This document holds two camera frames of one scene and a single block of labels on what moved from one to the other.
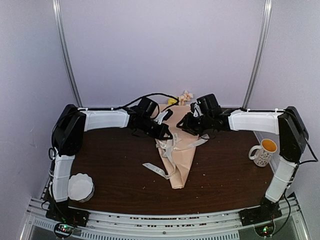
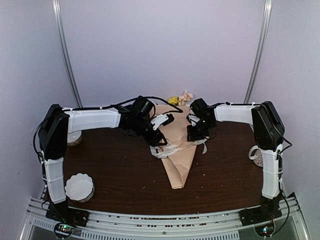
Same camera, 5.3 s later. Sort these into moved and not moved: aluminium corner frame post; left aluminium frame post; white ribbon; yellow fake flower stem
Moved: white ribbon
Not moved: aluminium corner frame post; left aluminium frame post; yellow fake flower stem
